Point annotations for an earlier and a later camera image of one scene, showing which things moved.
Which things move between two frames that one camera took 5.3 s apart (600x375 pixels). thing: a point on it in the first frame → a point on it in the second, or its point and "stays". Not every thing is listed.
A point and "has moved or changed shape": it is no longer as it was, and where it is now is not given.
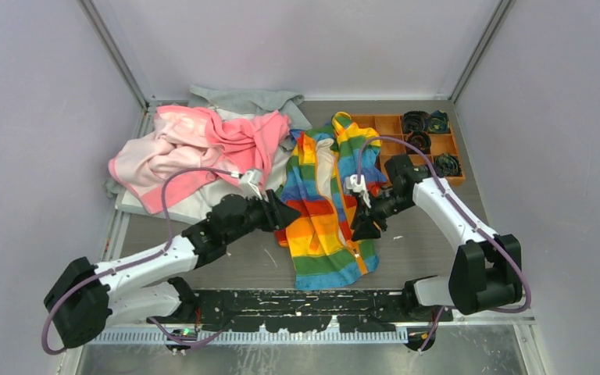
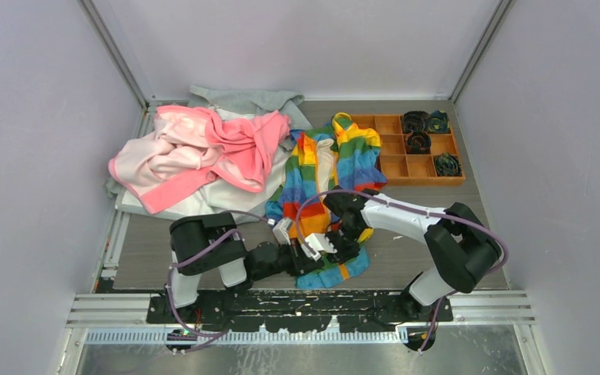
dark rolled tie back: (416, 120) stays
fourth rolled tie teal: (439, 122) stays
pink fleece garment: (190, 145) stays
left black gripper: (276, 213) → (301, 262)
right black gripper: (366, 229) → (342, 254)
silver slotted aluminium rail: (244, 334) stays
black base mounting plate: (355, 311) stays
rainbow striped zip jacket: (330, 169) has moved or changed shape
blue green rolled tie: (447, 165) stays
